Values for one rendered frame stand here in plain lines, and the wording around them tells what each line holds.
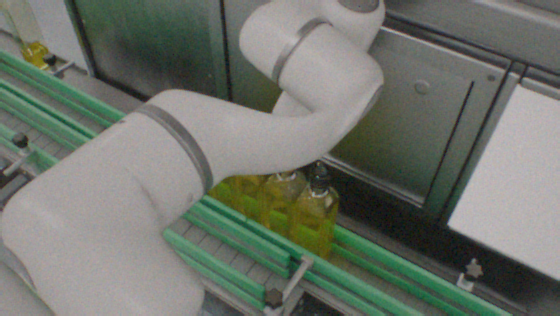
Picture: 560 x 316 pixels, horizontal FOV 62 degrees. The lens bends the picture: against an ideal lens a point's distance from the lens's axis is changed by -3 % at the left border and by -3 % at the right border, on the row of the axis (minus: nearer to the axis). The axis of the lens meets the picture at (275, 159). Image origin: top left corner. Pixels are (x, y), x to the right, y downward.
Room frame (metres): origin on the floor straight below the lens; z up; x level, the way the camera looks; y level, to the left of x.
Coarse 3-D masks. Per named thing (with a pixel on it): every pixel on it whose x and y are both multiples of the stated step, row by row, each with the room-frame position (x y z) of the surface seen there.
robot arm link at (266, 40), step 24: (288, 0) 0.40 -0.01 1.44; (312, 0) 0.41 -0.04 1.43; (336, 0) 0.41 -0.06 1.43; (360, 0) 0.42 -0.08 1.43; (264, 24) 0.37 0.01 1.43; (288, 24) 0.37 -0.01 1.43; (312, 24) 0.37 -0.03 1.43; (336, 24) 0.40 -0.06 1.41; (360, 24) 0.39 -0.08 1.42; (240, 48) 0.38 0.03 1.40; (264, 48) 0.36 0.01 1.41; (288, 48) 0.35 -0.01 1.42; (360, 48) 0.40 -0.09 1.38; (264, 72) 0.36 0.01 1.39
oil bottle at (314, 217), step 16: (304, 192) 0.44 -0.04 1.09; (336, 192) 0.44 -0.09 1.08; (304, 208) 0.42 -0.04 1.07; (320, 208) 0.41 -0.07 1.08; (336, 208) 0.43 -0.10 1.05; (304, 224) 0.42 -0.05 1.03; (320, 224) 0.40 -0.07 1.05; (304, 240) 0.41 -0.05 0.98; (320, 240) 0.40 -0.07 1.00; (320, 256) 0.40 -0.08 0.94
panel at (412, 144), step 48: (240, 0) 0.66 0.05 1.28; (384, 48) 0.53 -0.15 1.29; (432, 48) 0.49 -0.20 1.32; (240, 96) 0.67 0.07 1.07; (384, 96) 0.53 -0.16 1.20; (432, 96) 0.49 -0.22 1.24; (480, 96) 0.45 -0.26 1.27; (336, 144) 0.56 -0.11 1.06; (384, 144) 0.52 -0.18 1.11; (432, 144) 0.48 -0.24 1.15; (480, 144) 0.44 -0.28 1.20; (384, 192) 0.50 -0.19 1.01; (432, 192) 0.46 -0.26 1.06; (480, 240) 0.40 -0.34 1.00
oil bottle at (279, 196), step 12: (276, 180) 0.46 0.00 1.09; (300, 180) 0.46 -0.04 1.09; (264, 192) 0.46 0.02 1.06; (276, 192) 0.45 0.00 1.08; (288, 192) 0.44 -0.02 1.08; (264, 204) 0.46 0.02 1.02; (276, 204) 0.44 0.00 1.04; (288, 204) 0.43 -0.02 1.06; (264, 216) 0.46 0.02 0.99; (276, 216) 0.44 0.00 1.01; (288, 216) 0.43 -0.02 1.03; (276, 228) 0.44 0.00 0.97; (288, 228) 0.43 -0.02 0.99
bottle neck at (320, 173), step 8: (312, 168) 0.44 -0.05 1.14; (320, 168) 0.45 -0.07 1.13; (328, 168) 0.44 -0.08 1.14; (312, 176) 0.43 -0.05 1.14; (320, 176) 0.42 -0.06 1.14; (328, 176) 0.43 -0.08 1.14; (312, 184) 0.43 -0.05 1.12; (320, 184) 0.42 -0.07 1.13; (328, 184) 0.43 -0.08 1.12; (312, 192) 0.43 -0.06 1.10; (320, 192) 0.42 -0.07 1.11
